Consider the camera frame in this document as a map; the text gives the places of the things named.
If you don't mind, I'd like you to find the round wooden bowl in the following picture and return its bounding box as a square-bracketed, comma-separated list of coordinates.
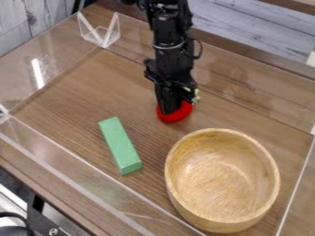
[166, 128, 281, 233]

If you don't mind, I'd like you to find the black cable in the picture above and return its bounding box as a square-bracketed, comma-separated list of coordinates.
[0, 211, 35, 236]

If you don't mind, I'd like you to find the clear acrylic enclosure wall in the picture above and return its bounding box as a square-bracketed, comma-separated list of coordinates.
[0, 112, 206, 236]

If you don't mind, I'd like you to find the red plush strawberry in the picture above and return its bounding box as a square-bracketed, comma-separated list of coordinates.
[157, 100, 194, 124]

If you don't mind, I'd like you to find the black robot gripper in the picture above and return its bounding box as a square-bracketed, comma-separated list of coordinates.
[143, 45, 202, 115]

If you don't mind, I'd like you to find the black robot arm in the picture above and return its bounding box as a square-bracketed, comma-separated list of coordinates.
[119, 0, 204, 115]

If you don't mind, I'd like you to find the green rectangular block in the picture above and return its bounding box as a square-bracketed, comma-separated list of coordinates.
[99, 117, 143, 175]

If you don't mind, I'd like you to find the black table leg bracket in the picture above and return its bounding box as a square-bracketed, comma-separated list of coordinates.
[27, 195, 71, 236]

